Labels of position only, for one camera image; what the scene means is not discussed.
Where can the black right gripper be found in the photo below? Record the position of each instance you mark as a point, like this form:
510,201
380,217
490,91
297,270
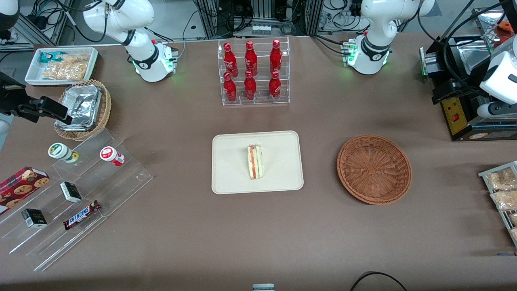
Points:
9,100

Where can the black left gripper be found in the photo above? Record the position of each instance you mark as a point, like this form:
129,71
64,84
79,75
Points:
467,78

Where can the triangular sandwich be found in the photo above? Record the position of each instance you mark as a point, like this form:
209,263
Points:
255,161

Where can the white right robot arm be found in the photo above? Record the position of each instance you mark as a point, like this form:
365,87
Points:
141,60

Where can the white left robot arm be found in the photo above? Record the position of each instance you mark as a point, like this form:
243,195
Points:
373,52

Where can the tan wicker basket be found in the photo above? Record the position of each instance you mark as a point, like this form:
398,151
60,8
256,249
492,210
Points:
104,109

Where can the round brown wicker basket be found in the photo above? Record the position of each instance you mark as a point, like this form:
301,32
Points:
373,169

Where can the tray of packaged snacks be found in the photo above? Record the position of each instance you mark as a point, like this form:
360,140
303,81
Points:
507,218

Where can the cream rectangular tray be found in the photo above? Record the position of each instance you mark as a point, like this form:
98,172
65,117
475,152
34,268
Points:
230,165

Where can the black food warmer cabinet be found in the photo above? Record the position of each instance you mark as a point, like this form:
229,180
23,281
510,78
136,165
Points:
458,121

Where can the silver foil container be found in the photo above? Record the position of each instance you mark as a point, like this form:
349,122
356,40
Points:
83,105

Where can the white rectangular snack bin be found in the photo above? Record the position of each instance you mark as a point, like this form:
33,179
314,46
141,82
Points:
34,74

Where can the green lid white cup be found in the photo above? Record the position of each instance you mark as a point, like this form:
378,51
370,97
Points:
62,152

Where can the clear bag of crackers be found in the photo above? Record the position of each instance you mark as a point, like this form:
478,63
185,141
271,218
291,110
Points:
66,68

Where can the teal snack packet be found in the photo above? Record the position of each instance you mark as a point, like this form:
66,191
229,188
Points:
50,56

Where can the red lid white cup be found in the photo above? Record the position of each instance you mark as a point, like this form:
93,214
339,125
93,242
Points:
111,155

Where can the red cookie box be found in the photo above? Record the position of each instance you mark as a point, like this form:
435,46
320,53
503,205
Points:
22,186

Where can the small black carton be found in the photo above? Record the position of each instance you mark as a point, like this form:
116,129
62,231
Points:
70,192
34,218

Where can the orange fried food piece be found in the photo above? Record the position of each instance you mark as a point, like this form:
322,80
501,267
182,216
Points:
507,26

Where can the clear acrylic stepped shelf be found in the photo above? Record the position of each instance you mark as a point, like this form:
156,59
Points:
101,182

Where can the clear bag of pastries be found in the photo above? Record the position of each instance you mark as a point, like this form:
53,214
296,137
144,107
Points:
501,180
505,200

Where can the Snickers chocolate bar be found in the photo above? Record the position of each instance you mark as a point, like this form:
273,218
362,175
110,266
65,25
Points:
80,215

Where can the red cola bottle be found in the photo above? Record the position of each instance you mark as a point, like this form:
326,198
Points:
250,87
230,89
274,85
251,58
230,60
276,56

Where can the clear acrylic bottle rack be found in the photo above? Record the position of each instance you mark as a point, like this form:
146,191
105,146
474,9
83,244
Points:
260,101

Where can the white outlet strip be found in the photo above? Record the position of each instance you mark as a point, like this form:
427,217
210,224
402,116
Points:
261,29

